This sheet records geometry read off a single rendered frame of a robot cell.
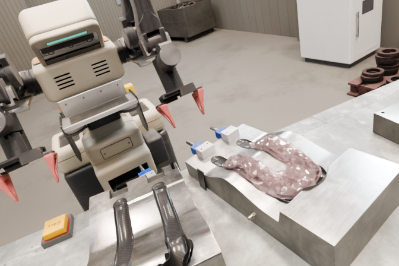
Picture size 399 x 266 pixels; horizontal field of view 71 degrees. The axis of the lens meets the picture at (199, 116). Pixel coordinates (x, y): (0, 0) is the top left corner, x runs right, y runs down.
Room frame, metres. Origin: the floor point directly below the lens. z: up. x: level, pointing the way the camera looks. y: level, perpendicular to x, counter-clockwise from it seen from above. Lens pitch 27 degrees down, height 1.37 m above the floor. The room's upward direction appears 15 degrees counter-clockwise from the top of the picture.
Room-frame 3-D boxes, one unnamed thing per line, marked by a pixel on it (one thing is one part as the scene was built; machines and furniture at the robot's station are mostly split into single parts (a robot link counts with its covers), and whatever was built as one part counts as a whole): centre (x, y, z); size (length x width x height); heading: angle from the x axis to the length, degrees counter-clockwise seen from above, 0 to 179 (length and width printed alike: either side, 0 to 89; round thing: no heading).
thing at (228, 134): (0.84, -0.06, 0.85); 0.13 x 0.05 x 0.05; 29
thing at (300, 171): (0.58, -0.14, 0.90); 0.26 x 0.18 x 0.08; 29
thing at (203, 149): (0.79, 0.03, 0.85); 0.13 x 0.05 x 0.05; 29
